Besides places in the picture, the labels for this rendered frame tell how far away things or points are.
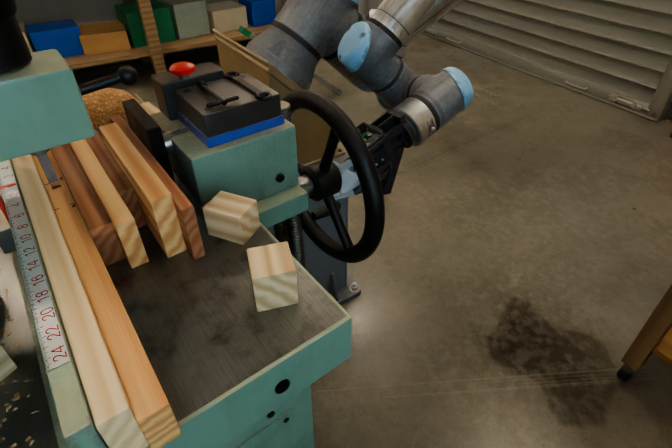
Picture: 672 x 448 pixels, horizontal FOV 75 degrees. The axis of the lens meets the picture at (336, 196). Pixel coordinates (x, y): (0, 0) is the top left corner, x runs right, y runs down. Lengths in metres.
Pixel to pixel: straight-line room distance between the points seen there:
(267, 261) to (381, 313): 1.19
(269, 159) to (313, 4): 0.66
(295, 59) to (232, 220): 0.72
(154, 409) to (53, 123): 0.28
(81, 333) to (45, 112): 0.21
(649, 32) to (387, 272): 2.22
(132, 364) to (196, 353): 0.06
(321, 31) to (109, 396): 0.97
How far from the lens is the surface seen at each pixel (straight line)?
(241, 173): 0.53
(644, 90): 3.32
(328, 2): 1.15
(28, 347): 0.60
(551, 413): 1.49
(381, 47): 0.93
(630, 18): 3.31
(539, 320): 1.67
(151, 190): 0.44
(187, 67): 0.57
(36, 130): 0.48
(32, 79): 0.47
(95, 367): 0.34
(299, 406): 0.62
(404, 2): 0.95
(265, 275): 0.37
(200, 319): 0.41
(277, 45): 1.12
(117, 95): 0.78
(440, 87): 0.91
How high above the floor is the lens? 1.21
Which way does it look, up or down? 36 degrees down
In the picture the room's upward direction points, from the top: straight up
